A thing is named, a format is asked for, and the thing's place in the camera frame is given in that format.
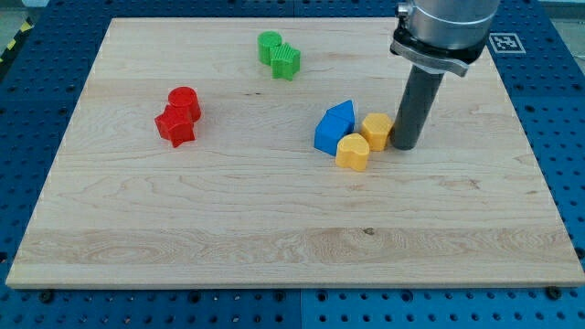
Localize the white fiducial marker tag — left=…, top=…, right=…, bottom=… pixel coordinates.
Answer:
left=488, top=32, right=526, bottom=54

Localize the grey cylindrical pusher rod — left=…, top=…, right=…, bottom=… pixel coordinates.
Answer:
left=389, top=66, right=444, bottom=150

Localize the blue cube block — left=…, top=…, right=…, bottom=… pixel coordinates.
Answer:
left=314, top=114, right=354, bottom=156

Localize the green cylinder block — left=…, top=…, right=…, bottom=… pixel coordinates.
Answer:
left=257, top=30, right=282, bottom=65

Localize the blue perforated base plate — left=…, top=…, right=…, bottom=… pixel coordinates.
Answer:
left=1, top=1, right=584, bottom=328

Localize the wooden board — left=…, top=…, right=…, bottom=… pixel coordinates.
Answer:
left=6, top=18, right=584, bottom=289

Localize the yellow heart block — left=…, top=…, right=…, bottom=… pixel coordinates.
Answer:
left=335, top=133, right=370, bottom=172

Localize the blue triangle block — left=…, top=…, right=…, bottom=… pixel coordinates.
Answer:
left=326, top=100, right=356, bottom=133

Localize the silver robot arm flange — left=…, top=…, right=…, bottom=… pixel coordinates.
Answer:
left=389, top=0, right=500, bottom=77

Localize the green star block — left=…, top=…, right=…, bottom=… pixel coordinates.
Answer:
left=270, top=43, right=301, bottom=80

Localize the red star block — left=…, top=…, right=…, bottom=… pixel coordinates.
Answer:
left=154, top=104, right=196, bottom=148

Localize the yellow hexagon block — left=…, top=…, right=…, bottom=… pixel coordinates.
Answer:
left=360, top=112, right=393, bottom=152

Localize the red cylinder block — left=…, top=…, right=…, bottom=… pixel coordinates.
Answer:
left=167, top=86, right=201, bottom=122

